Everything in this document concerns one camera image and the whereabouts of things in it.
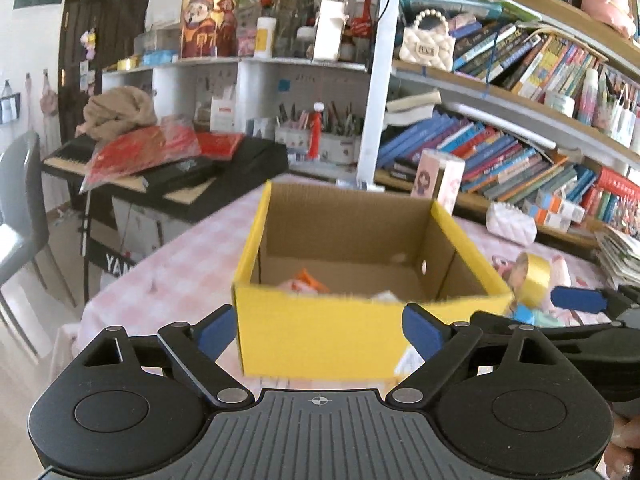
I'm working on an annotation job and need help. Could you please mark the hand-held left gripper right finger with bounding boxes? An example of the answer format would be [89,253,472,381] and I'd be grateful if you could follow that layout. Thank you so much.
[386,303,566,406]

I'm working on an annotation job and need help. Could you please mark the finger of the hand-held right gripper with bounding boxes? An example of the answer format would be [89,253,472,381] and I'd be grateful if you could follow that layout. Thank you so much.
[469,310,521,346]
[551,284,640,317]

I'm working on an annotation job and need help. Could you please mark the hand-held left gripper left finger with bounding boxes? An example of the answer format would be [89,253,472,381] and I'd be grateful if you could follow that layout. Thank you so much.
[80,306,251,407]

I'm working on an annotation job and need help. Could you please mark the yellow tape roll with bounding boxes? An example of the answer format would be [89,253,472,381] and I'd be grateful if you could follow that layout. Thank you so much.
[512,252,553,308]

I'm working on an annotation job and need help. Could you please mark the pink plush toy orange beak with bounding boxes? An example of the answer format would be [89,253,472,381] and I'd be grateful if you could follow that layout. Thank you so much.
[277,279,321,295]

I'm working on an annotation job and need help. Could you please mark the yellow cardboard box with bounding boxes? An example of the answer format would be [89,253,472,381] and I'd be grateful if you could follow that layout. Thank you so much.
[232,180,516,381]

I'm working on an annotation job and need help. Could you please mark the person's right hand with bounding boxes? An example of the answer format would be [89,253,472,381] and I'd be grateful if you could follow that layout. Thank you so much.
[602,400,640,480]

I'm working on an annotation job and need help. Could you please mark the stack of papers and notebooks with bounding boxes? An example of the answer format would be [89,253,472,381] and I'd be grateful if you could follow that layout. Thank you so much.
[595,225,640,291]

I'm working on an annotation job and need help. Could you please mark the orange white carton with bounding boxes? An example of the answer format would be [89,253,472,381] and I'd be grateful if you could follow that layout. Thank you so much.
[542,194,586,221]
[535,207,576,233]

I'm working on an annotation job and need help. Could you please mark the red upright books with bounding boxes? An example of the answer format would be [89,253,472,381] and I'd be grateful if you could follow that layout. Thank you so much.
[582,187,640,233]

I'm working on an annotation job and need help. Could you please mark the white quilted tissue box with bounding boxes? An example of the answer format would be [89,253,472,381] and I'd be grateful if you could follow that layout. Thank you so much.
[486,201,538,246]

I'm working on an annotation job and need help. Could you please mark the red boxed dictionary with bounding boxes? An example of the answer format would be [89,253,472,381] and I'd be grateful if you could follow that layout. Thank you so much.
[597,167,640,198]

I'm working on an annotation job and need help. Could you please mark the black keyboard stand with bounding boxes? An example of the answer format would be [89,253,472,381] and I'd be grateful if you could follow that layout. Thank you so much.
[80,192,146,281]

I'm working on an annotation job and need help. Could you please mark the pink cylinder with stickers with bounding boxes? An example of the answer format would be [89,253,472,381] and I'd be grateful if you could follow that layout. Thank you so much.
[414,149,466,216]

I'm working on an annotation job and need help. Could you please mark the row of mostly blue books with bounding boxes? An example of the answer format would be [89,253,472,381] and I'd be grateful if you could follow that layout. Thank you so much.
[375,110,601,206]

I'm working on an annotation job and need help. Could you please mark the black electronic keyboard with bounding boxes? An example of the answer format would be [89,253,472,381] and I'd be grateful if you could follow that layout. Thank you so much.
[42,135,291,223]

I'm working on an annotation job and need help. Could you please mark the white pen box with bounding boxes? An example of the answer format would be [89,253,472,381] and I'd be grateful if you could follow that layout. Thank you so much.
[617,95,640,150]

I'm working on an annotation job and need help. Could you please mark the pink pen cup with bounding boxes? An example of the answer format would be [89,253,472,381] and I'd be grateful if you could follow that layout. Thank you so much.
[594,72,621,131]

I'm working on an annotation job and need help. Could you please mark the red flat box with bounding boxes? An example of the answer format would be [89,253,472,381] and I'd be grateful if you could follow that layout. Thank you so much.
[197,132,246,158]

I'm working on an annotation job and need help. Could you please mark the red plastic bag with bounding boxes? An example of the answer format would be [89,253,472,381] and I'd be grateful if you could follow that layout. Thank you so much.
[80,120,201,193]

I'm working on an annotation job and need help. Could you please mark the white tape roll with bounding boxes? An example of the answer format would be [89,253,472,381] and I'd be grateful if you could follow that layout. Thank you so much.
[544,91,576,118]

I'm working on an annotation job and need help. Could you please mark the desktop pen organizer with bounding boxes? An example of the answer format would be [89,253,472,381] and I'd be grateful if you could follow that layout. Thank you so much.
[275,105,362,166]

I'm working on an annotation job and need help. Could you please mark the white box red label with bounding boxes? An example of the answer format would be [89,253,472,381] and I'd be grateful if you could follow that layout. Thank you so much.
[210,95,236,133]

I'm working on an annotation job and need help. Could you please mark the grey chair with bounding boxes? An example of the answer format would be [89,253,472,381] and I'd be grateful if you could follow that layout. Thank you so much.
[0,132,76,361]

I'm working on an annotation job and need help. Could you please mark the thick cream book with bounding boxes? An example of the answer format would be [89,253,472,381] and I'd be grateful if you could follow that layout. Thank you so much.
[385,89,443,128]

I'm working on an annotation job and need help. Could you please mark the red white doll ornament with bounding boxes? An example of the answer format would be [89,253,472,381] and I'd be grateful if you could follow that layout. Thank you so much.
[309,102,326,161]

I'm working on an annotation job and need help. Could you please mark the brown knit cloth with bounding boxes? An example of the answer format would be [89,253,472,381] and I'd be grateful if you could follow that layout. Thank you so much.
[82,86,158,141]

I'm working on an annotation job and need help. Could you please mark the row of colourful books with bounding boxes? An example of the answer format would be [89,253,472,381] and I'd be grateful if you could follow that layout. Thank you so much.
[452,20,601,106]

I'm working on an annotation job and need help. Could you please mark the white wooden bookshelf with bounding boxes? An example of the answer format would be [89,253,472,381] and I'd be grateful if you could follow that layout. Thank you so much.
[357,0,640,251]

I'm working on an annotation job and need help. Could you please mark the white curved shelf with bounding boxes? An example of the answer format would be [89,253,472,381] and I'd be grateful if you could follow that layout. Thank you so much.
[102,55,371,176]

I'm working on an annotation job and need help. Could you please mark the white quilted handbag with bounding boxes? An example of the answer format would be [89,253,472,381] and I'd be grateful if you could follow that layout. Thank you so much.
[400,9,457,72]

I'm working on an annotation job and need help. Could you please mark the white bottle yellow label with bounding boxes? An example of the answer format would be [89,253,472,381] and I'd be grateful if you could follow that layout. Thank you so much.
[254,16,277,58]

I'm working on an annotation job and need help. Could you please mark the pink doll head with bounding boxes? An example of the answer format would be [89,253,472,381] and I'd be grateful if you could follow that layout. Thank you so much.
[580,0,633,40]

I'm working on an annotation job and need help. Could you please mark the white paper carton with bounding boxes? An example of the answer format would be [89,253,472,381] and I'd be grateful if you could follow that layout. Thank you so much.
[312,0,348,61]

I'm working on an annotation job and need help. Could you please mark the dark door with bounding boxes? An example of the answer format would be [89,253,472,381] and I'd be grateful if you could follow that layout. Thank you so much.
[57,0,157,211]

